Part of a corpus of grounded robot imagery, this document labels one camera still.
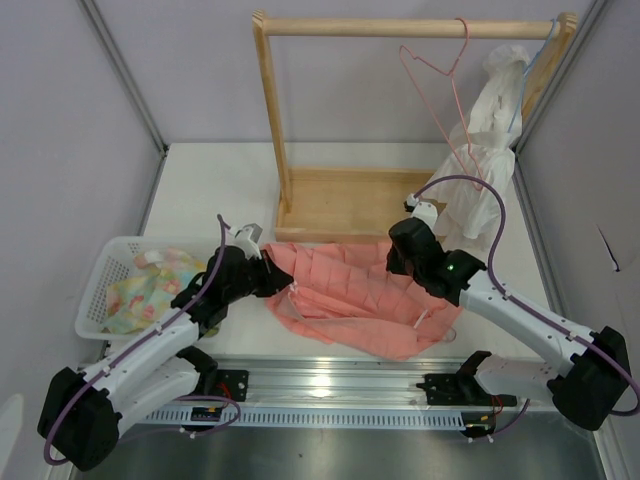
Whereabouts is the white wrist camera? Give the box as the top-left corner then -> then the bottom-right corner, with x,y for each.
403,194 -> 439,229
228,223 -> 263,259

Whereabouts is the slotted white cable duct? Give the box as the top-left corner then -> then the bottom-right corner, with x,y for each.
141,405 -> 465,431

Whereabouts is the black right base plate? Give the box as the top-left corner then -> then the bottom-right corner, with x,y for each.
415,351 -> 495,407

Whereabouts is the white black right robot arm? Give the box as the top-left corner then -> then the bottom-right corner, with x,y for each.
387,217 -> 630,431

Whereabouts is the left aluminium frame post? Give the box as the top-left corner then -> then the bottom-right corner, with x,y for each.
77,0 -> 169,157

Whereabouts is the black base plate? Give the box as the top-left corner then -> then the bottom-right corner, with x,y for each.
415,351 -> 495,407
179,347 -> 250,402

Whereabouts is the floral pastel garment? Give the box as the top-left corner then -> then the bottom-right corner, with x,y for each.
103,248 -> 205,335

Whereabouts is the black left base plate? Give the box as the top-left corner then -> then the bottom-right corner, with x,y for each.
179,347 -> 250,402

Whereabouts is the wooden clothes rack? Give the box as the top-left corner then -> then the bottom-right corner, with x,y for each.
252,10 -> 578,243

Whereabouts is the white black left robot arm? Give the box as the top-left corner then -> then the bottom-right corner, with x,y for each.
37,245 -> 294,471

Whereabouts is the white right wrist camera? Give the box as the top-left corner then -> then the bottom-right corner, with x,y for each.
403,194 -> 439,229

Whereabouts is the white plastic laundry basket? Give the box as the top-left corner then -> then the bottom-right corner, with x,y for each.
75,236 -> 219,341

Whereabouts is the blue wire hanger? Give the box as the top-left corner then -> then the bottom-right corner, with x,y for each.
507,19 -> 557,133

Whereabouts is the white garment on hanger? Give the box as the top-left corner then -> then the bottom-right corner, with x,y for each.
422,44 -> 530,251

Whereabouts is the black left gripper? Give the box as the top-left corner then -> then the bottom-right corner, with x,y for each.
224,249 -> 293,304

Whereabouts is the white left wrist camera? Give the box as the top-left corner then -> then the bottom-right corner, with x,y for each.
228,223 -> 263,259

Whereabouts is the aluminium frame post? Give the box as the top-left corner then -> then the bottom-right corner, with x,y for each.
77,0 -> 169,157
508,0 -> 617,159

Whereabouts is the pink pleated skirt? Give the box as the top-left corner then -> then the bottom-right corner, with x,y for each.
265,242 -> 461,361

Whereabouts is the right aluminium frame post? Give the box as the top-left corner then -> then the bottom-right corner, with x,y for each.
508,0 -> 617,159

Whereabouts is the aluminium mounting rail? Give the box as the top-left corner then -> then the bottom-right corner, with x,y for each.
74,354 -> 551,411

